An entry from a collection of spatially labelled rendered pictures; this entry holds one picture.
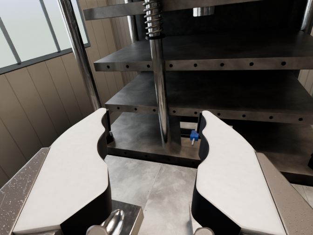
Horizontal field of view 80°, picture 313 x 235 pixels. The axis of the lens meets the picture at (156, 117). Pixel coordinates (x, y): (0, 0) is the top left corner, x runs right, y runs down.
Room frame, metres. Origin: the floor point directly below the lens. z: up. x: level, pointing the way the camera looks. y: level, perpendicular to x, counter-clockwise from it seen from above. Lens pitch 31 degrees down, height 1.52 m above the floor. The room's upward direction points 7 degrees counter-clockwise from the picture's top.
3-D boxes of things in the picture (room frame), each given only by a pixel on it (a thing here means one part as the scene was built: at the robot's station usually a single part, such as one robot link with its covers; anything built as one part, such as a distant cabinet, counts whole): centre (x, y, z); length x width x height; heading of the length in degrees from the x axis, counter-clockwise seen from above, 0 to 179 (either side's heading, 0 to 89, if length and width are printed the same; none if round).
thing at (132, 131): (1.14, -0.33, 0.75); 1.30 x 0.84 x 0.06; 68
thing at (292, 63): (1.19, -0.34, 1.26); 1.10 x 0.74 x 0.05; 68
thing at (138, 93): (1.19, -0.34, 1.01); 1.10 x 0.74 x 0.05; 68
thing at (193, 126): (1.05, -0.34, 0.87); 0.50 x 0.27 x 0.17; 158
